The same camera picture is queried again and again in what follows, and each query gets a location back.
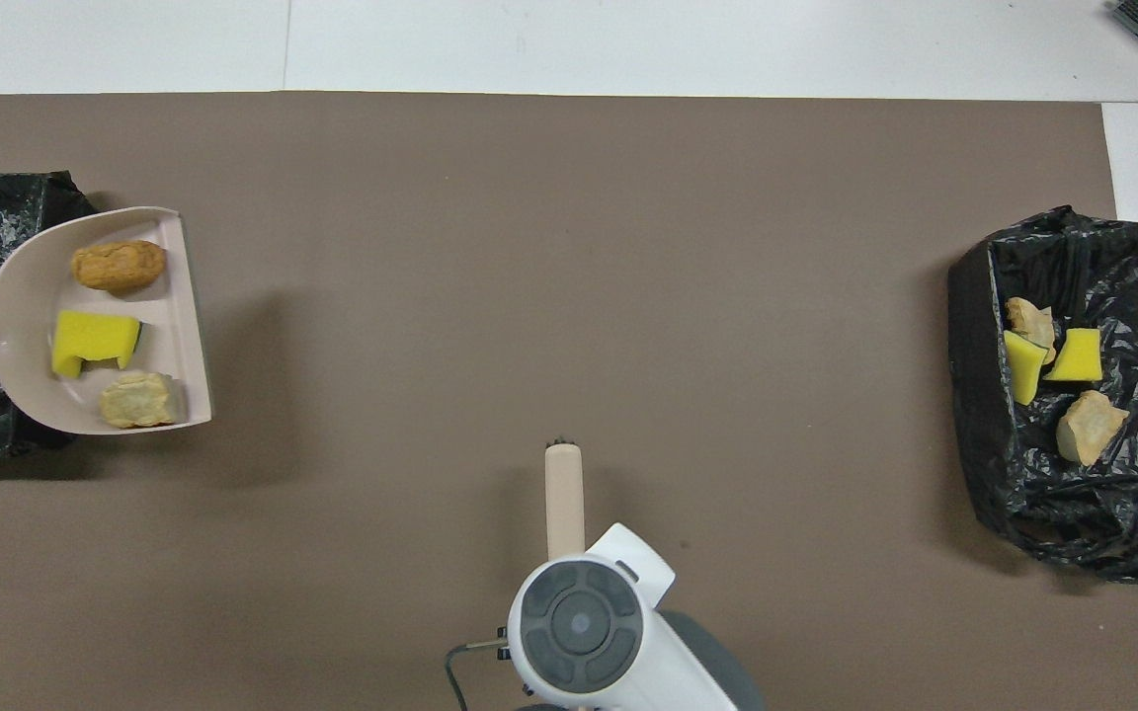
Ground ridged tan bread chunk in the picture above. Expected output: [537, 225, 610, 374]
[1055, 389, 1131, 468]

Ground beige hand brush black bristles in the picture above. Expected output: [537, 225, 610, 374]
[543, 437, 587, 562]

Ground brown table mat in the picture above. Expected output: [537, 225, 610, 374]
[0, 92, 1138, 711]

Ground greyish bread chunk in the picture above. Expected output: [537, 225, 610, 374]
[1006, 296, 1058, 366]

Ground beige plastic dustpan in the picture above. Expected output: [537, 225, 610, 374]
[0, 205, 214, 436]

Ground small yellow sponge piece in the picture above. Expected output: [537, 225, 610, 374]
[1003, 330, 1050, 407]

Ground brown bread roll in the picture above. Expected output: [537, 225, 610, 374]
[71, 240, 167, 292]

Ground pale bread piece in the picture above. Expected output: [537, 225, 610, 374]
[99, 371, 180, 430]

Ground wedge yellow sponge piece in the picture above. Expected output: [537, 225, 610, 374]
[1042, 327, 1104, 384]

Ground notched yellow sponge piece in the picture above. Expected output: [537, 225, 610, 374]
[50, 310, 143, 380]

